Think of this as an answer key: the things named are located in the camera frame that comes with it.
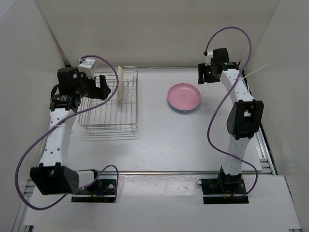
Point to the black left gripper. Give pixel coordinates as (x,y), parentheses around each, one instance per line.
(97,93)

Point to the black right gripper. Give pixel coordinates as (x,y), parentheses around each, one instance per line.
(202,69)

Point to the cream plastic plate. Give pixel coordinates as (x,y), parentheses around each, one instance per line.
(120,84)

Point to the pink plastic plate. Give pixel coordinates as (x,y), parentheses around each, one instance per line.
(184,96)

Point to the blue plastic plate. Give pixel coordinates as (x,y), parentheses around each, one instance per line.
(183,111)

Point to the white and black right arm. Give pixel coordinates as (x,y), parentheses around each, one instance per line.
(244,118)

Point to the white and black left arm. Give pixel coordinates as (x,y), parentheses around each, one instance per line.
(53,176)

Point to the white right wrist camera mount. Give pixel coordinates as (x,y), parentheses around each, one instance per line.
(209,56)

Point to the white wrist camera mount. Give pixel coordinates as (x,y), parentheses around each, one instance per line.
(88,67)
(209,56)

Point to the chrome wire dish rack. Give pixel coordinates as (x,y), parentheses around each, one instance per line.
(120,113)

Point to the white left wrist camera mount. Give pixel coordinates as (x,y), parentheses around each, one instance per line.
(88,67)

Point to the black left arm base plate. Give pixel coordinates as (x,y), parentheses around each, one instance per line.
(102,191)

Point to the aluminium table frame rail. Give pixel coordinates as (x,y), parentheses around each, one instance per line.
(259,155)

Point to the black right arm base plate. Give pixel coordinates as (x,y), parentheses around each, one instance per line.
(213,193)

